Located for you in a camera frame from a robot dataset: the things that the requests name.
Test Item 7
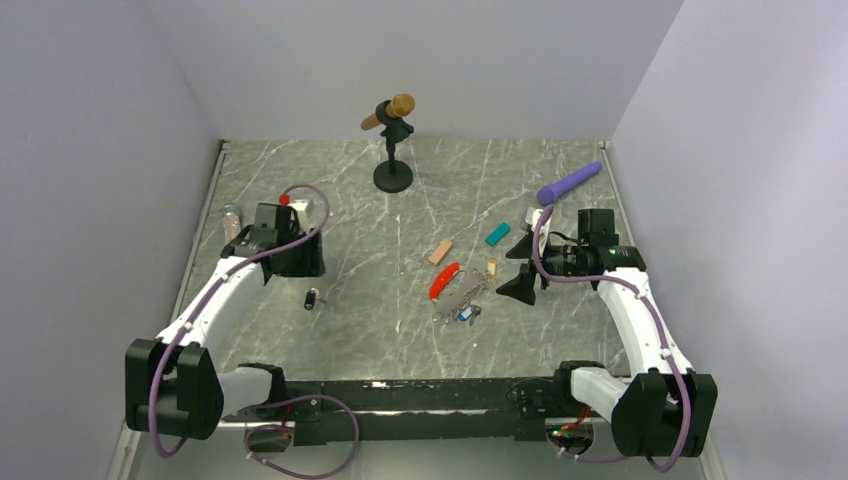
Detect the black tagged key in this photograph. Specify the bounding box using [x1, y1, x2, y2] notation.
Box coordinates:
[303, 288, 327, 311]

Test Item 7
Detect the red carabiner keyring with chain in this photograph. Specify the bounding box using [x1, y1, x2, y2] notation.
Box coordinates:
[427, 262, 492, 324]

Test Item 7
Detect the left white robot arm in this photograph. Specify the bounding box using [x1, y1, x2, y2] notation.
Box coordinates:
[124, 200, 325, 440]

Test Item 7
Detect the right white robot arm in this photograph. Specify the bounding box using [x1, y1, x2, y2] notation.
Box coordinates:
[496, 206, 718, 471]

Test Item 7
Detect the teal block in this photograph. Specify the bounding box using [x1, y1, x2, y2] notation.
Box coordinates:
[484, 222, 511, 247]

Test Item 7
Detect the glitter tube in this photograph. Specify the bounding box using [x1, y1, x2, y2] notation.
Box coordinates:
[220, 203, 242, 244]

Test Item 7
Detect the peach block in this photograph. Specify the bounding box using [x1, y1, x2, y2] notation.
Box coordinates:
[428, 239, 453, 266]

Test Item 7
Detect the black microphone stand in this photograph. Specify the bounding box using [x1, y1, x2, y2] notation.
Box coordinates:
[373, 117, 415, 193]

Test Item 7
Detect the brown microphone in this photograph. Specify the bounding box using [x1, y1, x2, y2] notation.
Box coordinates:
[360, 93, 416, 131]

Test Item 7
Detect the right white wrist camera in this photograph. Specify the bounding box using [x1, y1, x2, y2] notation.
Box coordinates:
[524, 207, 544, 231]

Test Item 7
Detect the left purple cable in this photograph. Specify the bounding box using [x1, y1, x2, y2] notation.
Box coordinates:
[148, 184, 331, 460]

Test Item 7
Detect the purple cable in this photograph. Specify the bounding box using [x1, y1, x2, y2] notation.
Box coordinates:
[531, 203, 693, 474]
[148, 184, 331, 460]

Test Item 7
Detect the purple cylinder handle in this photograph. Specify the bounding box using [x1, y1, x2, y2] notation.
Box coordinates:
[536, 161, 602, 206]

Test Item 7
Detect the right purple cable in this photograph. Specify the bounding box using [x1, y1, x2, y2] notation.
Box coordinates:
[531, 203, 693, 474]

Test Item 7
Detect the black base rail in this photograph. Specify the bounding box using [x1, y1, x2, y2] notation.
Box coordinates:
[222, 377, 599, 446]

